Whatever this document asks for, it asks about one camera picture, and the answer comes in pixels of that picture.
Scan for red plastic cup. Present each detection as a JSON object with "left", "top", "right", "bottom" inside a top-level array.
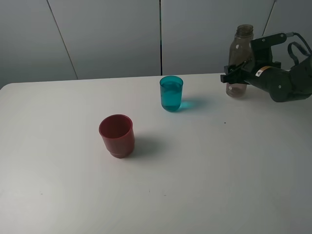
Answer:
[{"left": 98, "top": 114, "right": 135, "bottom": 158}]

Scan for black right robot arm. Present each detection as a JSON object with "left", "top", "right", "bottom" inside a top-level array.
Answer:
[{"left": 220, "top": 42, "right": 312, "bottom": 102}]

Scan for smoky grey water bottle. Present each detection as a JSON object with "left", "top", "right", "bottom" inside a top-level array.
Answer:
[{"left": 226, "top": 24, "right": 254, "bottom": 98}]

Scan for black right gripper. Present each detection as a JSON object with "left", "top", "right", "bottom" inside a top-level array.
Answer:
[{"left": 220, "top": 46, "right": 280, "bottom": 84}]

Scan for teal translucent plastic cup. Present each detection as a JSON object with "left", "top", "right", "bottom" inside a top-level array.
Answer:
[{"left": 159, "top": 76, "right": 183, "bottom": 112}]

